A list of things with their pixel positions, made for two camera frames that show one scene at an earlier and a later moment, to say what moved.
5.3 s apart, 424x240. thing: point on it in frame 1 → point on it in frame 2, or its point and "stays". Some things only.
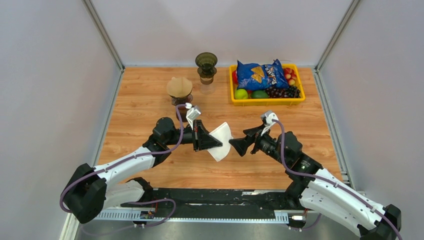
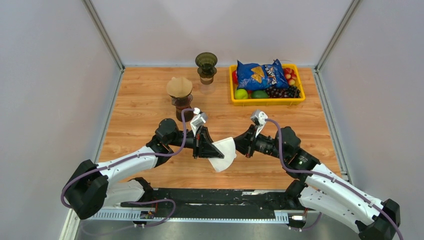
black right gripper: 241,144 stays
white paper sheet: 222,133 → 227,147
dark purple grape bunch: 290,92 stays
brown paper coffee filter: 179,87 stays
